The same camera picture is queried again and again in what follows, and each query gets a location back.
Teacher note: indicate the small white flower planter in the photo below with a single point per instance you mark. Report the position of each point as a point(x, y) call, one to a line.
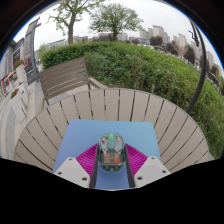
point(20, 71)

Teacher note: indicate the trimmed green hedge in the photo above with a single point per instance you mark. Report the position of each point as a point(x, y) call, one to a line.
point(143, 66)

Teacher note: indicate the large white flower planter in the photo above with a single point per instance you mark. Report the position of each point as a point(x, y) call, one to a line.
point(18, 106)

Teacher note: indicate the round-crowned tree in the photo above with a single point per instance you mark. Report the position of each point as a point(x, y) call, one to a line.
point(115, 18)

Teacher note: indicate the transparent green computer mouse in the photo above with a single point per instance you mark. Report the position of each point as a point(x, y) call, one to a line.
point(111, 151)

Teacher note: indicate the dark storefront building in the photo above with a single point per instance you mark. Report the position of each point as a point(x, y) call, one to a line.
point(10, 60)

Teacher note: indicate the tall dark sign pillar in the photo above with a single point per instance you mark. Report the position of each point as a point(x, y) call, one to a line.
point(29, 50)

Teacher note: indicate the curved black umbrella pole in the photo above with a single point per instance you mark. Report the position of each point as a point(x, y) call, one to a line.
point(201, 66)

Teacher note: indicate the distant apartment buildings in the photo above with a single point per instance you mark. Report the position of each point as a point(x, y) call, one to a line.
point(156, 33)

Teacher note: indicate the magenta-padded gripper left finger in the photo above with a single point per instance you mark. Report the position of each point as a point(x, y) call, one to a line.
point(71, 171)

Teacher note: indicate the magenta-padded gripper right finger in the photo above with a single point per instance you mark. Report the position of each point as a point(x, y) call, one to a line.
point(151, 170)

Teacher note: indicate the slatted brown outdoor chair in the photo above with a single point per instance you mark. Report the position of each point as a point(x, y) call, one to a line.
point(63, 78)

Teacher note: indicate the slender-trunk tree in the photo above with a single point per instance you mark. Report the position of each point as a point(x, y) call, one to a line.
point(70, 23)

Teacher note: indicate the blue rectangular mouse pad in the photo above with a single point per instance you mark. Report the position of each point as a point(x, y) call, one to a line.
point(83, 133)

